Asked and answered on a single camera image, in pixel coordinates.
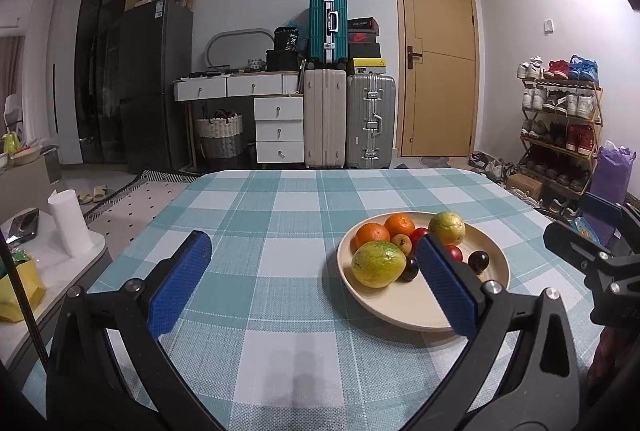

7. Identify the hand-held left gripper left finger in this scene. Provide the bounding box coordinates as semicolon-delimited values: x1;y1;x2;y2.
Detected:
45;231;226;431

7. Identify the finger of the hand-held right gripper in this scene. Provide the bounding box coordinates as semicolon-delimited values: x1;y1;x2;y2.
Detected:
582;192;629;248
543;220;609;278

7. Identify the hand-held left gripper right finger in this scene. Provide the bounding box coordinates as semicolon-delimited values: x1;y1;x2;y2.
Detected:
400;235;584;431

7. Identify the cream round plate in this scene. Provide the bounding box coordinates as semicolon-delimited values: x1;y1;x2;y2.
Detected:
336;210;511;332

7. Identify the dark plum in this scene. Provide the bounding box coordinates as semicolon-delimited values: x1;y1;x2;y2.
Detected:
468;249;491;273
399;255;420;283

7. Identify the yellow guava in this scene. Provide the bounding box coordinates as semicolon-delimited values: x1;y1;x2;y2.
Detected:
428;210;466;246

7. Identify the green guava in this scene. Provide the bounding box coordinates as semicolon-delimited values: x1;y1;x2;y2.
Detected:
350;240;407;289

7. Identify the orange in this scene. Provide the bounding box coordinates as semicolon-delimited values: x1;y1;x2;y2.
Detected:
354;221;391;252
383;212;417;240

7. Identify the purple bag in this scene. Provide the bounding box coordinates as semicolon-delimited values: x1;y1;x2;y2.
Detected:
589;140;637;212

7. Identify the small cardboard box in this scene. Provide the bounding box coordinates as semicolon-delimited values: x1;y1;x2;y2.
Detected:
505;172;545;200

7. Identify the patterned floor rug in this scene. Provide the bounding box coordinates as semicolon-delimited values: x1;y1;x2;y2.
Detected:
82;169;202;263

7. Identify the wooden shoe rack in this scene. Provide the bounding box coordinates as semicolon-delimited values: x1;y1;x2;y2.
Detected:
517;55;604;213

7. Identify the white side table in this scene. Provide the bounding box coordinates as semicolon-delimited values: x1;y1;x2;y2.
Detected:
0;208;114;364

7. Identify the pile of scattered shoes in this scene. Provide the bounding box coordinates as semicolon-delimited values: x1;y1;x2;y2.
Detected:
467;150;521;185

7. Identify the teal checkered tablecloth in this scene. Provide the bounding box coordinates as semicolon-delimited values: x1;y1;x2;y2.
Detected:
22;168;601;431

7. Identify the pair of beige slippers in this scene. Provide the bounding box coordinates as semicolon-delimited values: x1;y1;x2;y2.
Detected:
74;184;110;205

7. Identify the white paper towel roll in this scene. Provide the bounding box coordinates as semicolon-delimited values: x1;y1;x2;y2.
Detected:
47;189;92;259

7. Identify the woven basket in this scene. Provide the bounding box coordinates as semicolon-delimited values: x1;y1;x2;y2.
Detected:
194;109;245;160

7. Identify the yellow bag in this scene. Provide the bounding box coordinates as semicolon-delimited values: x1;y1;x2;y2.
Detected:
0;258;47;323

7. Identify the black phone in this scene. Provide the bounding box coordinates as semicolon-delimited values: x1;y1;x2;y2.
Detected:
8;208;40;245

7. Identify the silver suitcase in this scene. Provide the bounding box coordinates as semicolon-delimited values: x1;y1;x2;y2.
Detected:
345;73;397;170

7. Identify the white desk with drawers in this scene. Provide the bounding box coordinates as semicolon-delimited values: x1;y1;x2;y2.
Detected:
173;70;306;167

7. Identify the grey refrigerator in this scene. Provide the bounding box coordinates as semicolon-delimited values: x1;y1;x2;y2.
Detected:
118;0;195;175

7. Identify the beige suitcase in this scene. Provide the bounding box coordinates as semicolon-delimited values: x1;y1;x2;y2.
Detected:
303;68;348;170

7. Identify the yellow wooden door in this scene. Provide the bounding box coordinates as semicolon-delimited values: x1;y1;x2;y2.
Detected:
392;0;481;158

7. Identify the yellow and black shoe box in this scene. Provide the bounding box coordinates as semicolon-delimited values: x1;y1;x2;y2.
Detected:
349;56;386;76

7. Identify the dark glass wardrobe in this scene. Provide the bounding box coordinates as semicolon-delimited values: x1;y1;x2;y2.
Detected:
74;0;164;165

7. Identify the black storage box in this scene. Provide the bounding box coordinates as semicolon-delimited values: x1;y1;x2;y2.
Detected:
264;49;307;72

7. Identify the white tall cabinet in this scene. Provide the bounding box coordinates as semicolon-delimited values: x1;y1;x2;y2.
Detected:
44;0;91;165

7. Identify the brown curtain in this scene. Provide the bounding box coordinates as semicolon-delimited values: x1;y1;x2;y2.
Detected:
0;35;27;138

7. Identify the black bag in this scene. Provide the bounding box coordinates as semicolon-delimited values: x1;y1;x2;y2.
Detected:
272;26;301;52

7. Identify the dark shoe box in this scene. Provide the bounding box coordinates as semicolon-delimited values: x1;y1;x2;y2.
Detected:
347;16;380;34

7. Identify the teal suitcase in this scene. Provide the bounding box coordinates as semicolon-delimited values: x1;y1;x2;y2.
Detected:
308;0;350;65

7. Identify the white air conditioner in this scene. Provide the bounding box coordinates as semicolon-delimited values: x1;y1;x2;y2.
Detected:
0;0;35;30

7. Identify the black cable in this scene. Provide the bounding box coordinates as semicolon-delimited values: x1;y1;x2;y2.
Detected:
0;231;52;364

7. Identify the grey oval frame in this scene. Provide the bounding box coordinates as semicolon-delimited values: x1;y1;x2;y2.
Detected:
206;27;274;72

